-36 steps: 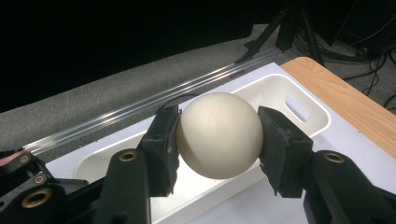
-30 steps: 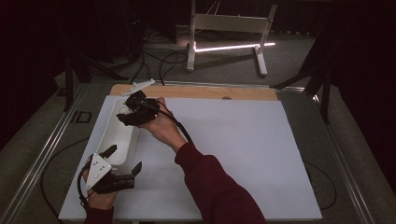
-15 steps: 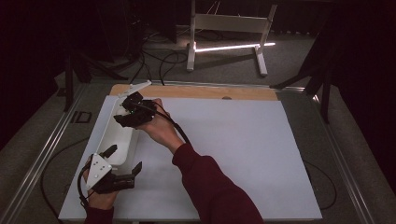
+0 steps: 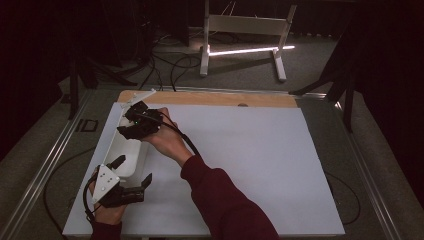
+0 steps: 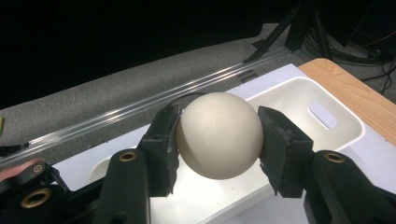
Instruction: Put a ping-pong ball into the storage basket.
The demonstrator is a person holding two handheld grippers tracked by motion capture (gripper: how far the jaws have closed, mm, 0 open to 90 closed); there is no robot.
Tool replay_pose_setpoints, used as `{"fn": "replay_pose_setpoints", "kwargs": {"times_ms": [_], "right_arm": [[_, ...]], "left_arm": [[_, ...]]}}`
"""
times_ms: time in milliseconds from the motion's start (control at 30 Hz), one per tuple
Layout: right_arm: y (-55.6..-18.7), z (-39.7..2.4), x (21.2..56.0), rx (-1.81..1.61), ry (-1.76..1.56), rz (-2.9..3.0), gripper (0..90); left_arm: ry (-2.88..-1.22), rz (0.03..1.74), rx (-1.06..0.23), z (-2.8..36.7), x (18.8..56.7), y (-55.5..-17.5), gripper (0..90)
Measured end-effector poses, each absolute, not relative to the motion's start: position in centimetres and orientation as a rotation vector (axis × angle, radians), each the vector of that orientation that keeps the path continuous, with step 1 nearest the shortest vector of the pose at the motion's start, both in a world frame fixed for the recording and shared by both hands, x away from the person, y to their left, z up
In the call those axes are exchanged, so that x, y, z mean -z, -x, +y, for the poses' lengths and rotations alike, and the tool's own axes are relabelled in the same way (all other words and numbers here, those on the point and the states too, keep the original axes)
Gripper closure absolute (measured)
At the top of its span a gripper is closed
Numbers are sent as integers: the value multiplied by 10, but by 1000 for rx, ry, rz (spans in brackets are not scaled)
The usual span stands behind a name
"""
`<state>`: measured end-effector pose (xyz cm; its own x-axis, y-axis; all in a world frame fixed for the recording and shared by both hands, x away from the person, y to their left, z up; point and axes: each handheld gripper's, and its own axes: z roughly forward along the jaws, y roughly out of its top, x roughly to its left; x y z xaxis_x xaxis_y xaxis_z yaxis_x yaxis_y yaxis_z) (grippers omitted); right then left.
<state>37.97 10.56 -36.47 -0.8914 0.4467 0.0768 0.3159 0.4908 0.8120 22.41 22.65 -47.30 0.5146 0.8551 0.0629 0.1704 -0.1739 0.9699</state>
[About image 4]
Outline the black tripod stand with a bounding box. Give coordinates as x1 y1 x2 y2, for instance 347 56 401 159
288 19 357 134
66 53 138 121

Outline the left hand-held gripper cable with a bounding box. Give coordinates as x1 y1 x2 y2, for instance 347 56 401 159
81 173 99 225

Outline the hand-held gripper cable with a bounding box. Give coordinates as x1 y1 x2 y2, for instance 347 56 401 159
143 112 202 158
81 173 99 225

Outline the black floor cable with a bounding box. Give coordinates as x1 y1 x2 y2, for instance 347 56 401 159
323 170 362 226
42 146 98 236

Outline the aluminium floor rail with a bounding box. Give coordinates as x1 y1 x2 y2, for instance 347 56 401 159
143 84 328 100
0 89 95 240
334 99 403 240

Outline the white rectangular tray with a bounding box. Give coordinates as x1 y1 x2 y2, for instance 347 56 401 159
103 114 150 188

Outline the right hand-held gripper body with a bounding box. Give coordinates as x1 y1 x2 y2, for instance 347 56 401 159
120 88 165 141

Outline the white table mat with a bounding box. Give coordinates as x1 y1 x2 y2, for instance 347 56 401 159
62 102 346 237

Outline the person's left hand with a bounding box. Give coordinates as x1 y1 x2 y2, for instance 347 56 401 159
87 169 128 227

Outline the person's right hand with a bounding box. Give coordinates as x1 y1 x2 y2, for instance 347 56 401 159
142 106 195 168

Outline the black floor bracket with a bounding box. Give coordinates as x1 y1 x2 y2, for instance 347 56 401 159
74 118 100 133

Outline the bundle of black cables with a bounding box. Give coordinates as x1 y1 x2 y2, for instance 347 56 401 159
138 31 241 93

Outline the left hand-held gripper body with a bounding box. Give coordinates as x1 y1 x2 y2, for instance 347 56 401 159
91 163 146 209

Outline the right hand-held gripper cable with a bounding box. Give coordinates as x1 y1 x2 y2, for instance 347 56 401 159
143 112 202 158

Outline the white metal stand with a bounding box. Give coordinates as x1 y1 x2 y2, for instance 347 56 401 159
198 0 298 83

